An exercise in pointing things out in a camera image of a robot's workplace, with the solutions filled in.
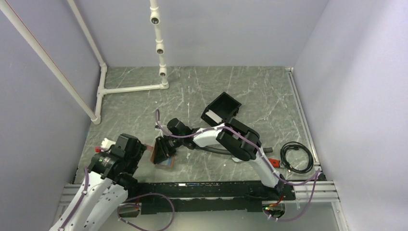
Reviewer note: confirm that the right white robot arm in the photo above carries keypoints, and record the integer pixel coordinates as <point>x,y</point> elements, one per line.
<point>237,139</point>

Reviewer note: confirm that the white pvc pipe frame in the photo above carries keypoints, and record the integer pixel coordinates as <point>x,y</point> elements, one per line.
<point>50,69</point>

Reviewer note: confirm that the aluminium frame rail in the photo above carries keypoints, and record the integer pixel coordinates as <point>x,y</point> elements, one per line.
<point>317,165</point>

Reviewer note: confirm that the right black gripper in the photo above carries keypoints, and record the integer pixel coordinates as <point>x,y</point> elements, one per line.
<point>163,152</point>

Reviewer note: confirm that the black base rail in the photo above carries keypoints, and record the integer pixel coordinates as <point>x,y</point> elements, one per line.
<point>165,197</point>

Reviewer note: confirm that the brown leather card holder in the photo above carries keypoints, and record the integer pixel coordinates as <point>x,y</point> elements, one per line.
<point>168,163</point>

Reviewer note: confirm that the red handled pruning shears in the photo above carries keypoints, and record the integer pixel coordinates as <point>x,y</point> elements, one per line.
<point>275,163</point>

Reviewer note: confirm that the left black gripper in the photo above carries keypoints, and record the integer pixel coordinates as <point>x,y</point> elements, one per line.
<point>137,152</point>

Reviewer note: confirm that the black plastic card tray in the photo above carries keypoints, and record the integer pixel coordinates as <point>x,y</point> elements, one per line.
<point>225,106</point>

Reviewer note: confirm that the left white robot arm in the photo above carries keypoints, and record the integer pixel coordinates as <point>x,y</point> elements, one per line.
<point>106,184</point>

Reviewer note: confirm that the white cards in tray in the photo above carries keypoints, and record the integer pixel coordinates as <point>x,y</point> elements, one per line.
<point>214,117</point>

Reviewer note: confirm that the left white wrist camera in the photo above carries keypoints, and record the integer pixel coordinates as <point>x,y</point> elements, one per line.
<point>105,145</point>

